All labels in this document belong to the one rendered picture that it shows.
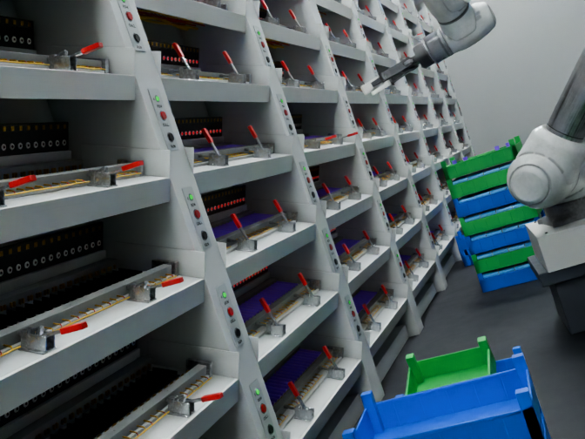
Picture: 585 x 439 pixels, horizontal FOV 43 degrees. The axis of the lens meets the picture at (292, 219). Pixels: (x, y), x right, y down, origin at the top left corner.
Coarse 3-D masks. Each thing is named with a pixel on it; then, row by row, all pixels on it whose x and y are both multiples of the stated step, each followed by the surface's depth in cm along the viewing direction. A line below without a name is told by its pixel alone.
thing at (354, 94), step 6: (342, 72) 294; (342, 78) 277; (360, 78) 319; (348, 84) 338; (354, 84) 337; (360, 84) 336; (348, 90) 294; (354, 90) 295; (360, 90) 320; (348, 96) 283; (354, 96) 292; (360, 96) 301; (366, 96) 311; (372, 96) 320; (378, 96) 331; (354, 102) 292; (360, 102) 302; (366, 102) 312; (372, 102) 321; (378, 102) 332
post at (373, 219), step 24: (264, 0) 273; (288, 0) 270; (312, 0) 272; (288, 48) 272; (312, 120) 273; (336, 120) 270; (360, 144) 275; (336, 168) 273; (360, 168) 270; (360, 216) 272; (384, 264) 272; (408, 288) 277; (408, 312) 272
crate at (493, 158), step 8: (512, 144) 291; (520, 144) 304; (488, 152) 314; (496, 152) 294; (504, 152) 293; (512, 152) 292; (472, 160) 298; (480, 160) 297; (488, 160) 296; (496, 160) 294; (504, 160) 293; (448, 168) 302; (456, 168) 301; (464, 168) 300; (472, 168) 299; (480, 168) 297; (448, 176) 303; (456, 176) 302
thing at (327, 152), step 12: (300, 132) 270; (312, 132) 274; (324, 132) 272; (336, 132) 271; (348, 132) 269; (300, 144) 212; (348, 144) 260; (312, 156) 221; (324, 156) 233; (336, 156) 246; (348, 156) 261
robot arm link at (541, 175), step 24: (576, 72) 189; (576, 96) 189; (552, 120) 195; (576, 120) 191; (528, 144) 197; (552, 144) 192; (576, 144) 193; (528, 168) 192; (552, 168) 191; (576, 168) 195; (528, 192) 194; (552, 192) 192
